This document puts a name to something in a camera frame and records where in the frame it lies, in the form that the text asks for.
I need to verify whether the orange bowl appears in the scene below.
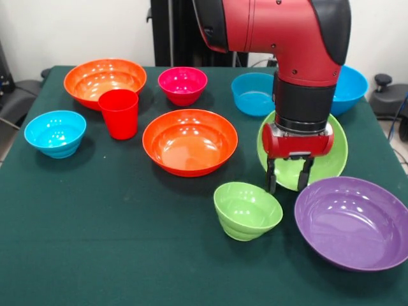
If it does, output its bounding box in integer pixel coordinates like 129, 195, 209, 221
63, 57, 148, 112
142, 108, 239, 178

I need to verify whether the black pedestal leg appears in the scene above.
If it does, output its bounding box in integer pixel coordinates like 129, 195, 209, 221
369, 73, 408, 117
0, 68, 52, 128

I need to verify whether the pink bowl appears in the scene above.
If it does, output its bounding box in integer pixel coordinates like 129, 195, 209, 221
157, 66, 208, 107

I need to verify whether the dark green tablecloth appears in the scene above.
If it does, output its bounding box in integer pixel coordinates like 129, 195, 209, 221
0, 65, 408, 306

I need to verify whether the large green bowl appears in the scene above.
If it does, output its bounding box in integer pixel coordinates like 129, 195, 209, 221
257, 110, 349, 192

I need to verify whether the small blue ribbed bowl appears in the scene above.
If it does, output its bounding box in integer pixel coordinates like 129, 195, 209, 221
24, 110, 87, 159

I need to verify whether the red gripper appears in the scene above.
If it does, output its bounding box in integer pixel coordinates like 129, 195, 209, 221
261, 122, 335, 194

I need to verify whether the blue cable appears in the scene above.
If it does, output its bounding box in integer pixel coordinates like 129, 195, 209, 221
387, 92, 408, 143

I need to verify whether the translucent blue straight-sided bowl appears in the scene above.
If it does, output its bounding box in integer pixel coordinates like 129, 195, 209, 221
231, 72, 278, 117

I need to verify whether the large blue bowl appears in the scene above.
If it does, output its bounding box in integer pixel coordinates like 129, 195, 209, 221
330, 65, 369, 117

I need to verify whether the red cup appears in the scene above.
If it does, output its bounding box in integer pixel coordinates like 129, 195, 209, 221
98, 89, 140, 140

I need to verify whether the small green bowl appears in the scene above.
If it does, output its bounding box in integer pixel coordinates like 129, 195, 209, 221
213, 181, 284, 242

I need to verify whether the purple bowl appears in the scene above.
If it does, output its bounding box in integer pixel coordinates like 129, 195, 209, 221
293, 176, 408, 272

